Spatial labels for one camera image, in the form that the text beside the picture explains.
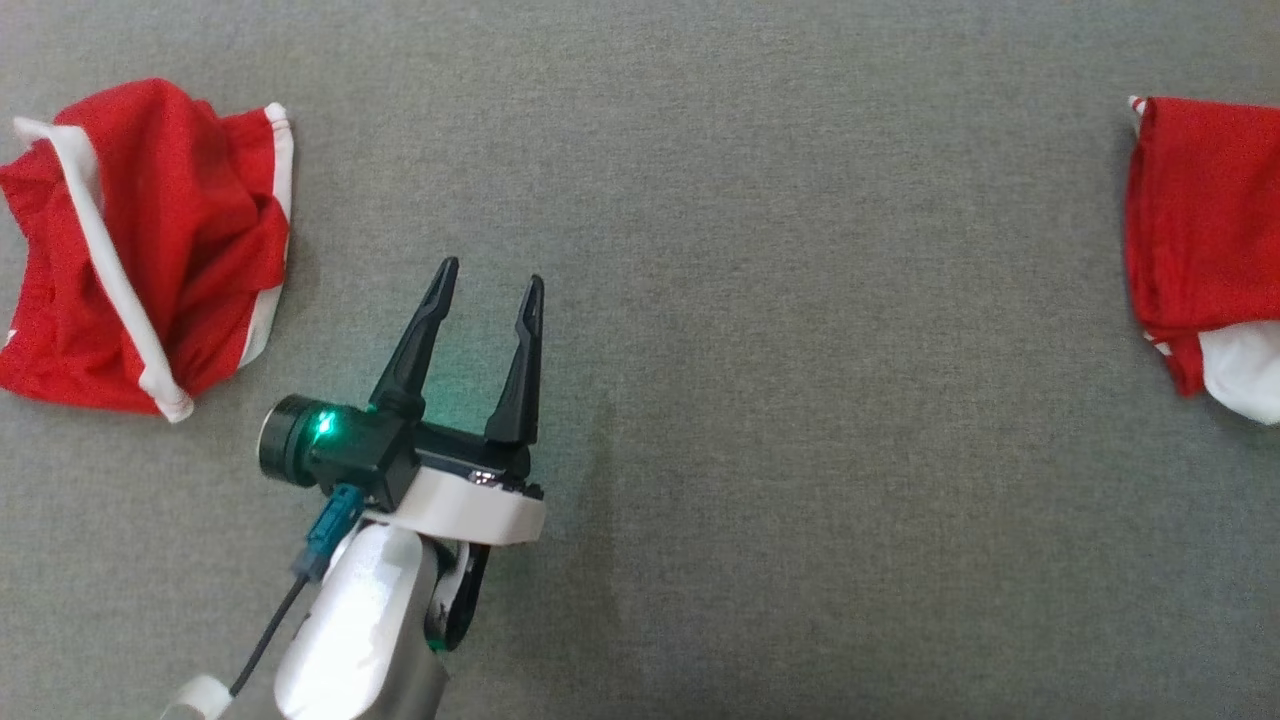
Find red shorts white stripes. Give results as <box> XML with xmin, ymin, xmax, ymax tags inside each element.
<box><xmin>0</xmin><ymin>78</ymin><xmax>296</xmax><ymax>423</ymax></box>

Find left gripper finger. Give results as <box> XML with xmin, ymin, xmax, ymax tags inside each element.
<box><xmin>368</xmin><ymin>257</ymin><xmax>461</xmax><ymax>423</ymax></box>
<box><xmin>485</xmin><ymin>275</ymin><xmax>547</xmax><ymax>449</ymax></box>

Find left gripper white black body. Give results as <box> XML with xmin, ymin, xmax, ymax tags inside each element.
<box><xmin>365</xmin><ymin>422</ymin><xmax>548</xmax><ymax>547</ymax></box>

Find left black cable blue connector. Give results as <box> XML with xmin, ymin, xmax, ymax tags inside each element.
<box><xmin>228</xmin><ymin>485</ymin><xmax>367</xmax><ymax>698</ymax></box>

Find red shirt white sleeves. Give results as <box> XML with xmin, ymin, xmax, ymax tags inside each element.
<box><xmin>1125</xmin><ymin>95</ymin><xmax>1280</xmax><ymax>426</ymax></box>

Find grey sofa seat cushion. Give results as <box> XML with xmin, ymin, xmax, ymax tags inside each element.
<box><xmin>0</xmin><ymin>0</ymin><xmax>1280</xmax><ymax>720</ymax></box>

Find white cable clip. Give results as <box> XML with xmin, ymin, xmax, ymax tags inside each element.
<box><xmin>158</xmin><ymin>675</ymin><xmax>234</xmax><ymax>720</ymax></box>

